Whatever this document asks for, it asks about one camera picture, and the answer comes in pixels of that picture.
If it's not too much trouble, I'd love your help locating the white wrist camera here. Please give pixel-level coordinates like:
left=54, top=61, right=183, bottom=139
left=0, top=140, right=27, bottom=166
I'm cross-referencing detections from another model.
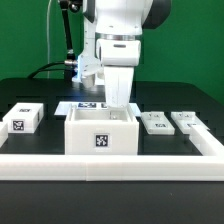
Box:
left=81, top=64, right=102, bottom=88

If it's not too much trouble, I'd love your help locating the black cable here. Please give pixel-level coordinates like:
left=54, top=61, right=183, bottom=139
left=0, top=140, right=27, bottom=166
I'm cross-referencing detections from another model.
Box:
left=27, top=61, right=74, bottom=80

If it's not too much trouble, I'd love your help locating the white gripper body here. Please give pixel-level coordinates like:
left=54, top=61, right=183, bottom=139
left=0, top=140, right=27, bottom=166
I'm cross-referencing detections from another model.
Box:
left=96, top=39, right=140, bottom=108

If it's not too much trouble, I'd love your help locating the white cabinet top block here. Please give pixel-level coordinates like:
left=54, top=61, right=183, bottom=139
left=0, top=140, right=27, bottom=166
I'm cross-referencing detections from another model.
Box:
left=3, top=103, right=44, bottom=133

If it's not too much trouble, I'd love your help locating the white U-shaped fence frame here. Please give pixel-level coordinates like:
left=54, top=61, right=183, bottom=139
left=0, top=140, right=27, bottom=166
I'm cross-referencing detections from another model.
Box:
left=0, top=125, right=224, bottom=181

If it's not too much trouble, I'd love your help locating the white fiducial marker sheet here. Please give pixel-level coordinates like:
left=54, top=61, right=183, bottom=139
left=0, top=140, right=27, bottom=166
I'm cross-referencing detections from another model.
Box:
left=53, top=100, right=142, bottom=118

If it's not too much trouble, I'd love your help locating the white cabinet body box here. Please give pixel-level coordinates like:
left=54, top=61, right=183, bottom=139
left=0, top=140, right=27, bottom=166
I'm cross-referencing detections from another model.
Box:
left=64, top=106, right=139, bottom=155

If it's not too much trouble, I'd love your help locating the white cabinet door panel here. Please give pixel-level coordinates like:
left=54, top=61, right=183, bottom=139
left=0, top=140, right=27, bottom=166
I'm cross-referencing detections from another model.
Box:
left=141, top=111, right=175, bottom=135
left=171, top=111, right=208, bottom=134

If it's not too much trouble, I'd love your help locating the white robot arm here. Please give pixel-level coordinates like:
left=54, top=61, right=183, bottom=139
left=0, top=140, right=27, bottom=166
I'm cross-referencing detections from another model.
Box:
left=77, top=0, right=172, bottom=110

